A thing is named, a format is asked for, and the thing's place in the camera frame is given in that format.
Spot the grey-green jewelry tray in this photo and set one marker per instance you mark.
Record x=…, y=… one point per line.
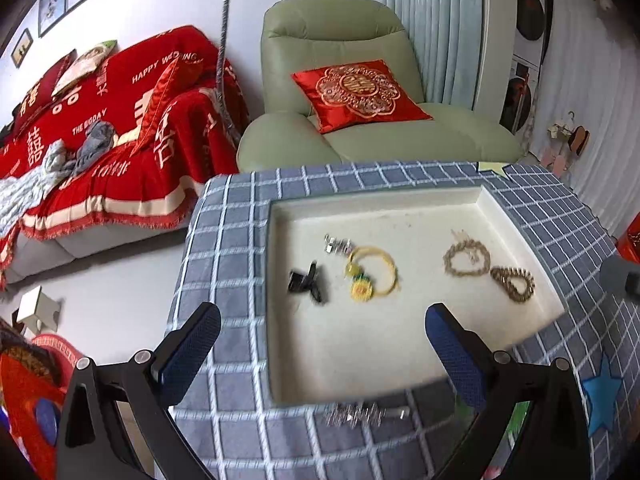
x=380, y=335

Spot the white-grey garment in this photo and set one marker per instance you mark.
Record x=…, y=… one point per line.
x=25, y=190

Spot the red satin cushion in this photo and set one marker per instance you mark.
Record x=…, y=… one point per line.
x=160, y=105

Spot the round red mat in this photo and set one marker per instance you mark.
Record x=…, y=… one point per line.
x=57, y=345

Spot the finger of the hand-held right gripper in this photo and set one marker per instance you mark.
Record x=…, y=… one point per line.
x=617, y=275

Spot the light green armchair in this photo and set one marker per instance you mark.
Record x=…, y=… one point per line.
x=330, y=25

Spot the blue-grey checked tablecloth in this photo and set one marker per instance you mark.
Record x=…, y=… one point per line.
x=225, y=240

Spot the small hanger stand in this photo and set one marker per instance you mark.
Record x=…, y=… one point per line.
x=580, y=140

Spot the red pillow with white characters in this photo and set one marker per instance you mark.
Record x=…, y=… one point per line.
x=35, y=100

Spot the red embroidered cushion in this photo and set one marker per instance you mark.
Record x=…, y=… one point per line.
x=360, y=90

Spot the teal curtain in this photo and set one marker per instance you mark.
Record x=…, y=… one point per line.
x=440, y=35

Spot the blue-grey garment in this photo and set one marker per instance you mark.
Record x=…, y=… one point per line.
x=95, y=145

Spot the small silver charm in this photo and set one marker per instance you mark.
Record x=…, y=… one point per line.
x=337, y=245

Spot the red blanket covered sofa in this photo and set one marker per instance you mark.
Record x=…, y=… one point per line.
x=75, y=245

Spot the small black picture frame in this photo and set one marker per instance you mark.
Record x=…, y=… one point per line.
x=21, y=47

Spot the red printed blanket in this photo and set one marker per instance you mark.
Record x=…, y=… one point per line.
x=125, y=110

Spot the white cardboard box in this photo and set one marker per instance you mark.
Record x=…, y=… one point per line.
x=35, y=310

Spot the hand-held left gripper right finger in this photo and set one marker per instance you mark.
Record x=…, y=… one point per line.
x=457, y=355

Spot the white photo print pillow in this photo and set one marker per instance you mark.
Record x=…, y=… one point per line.
x=82, y=65

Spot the white tumble dryer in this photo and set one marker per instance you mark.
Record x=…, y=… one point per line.
x=530, y=10

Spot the black claw hair clip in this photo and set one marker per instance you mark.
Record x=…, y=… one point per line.
x=312, y=287

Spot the white washing machine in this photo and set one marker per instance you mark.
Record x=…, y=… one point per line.
x=515, y=100

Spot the white curtain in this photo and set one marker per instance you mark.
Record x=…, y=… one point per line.
x=600, y=85

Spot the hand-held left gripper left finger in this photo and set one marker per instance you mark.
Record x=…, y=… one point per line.
x=190, y=355

